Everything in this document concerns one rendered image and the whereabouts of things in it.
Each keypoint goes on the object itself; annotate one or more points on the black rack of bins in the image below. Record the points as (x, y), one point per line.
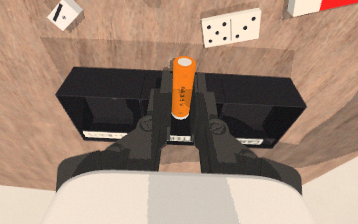
(259, 110)

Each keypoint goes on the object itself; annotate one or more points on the white domino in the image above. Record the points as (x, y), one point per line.
(232, 27)

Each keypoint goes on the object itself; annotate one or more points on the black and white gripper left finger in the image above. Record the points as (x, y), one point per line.
(137, 149)

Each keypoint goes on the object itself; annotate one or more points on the red and white eraser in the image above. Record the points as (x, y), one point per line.
(300, 7)

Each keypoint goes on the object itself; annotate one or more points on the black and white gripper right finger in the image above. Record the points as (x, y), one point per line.
(219, 151)

